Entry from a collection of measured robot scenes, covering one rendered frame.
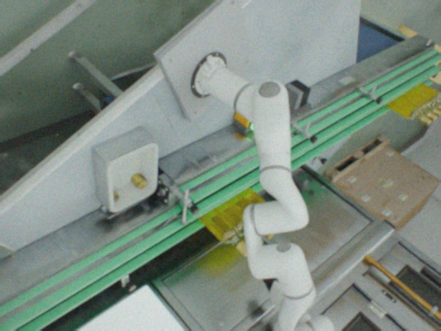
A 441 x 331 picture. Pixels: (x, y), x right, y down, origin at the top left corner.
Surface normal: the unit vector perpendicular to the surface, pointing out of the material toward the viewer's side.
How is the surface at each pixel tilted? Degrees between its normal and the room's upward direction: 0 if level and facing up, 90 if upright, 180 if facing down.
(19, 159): 90
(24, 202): 0
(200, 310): 90
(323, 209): 90
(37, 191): 0
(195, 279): 90
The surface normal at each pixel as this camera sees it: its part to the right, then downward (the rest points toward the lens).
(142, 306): 0.12, -0.71
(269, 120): -0.23, -0.45
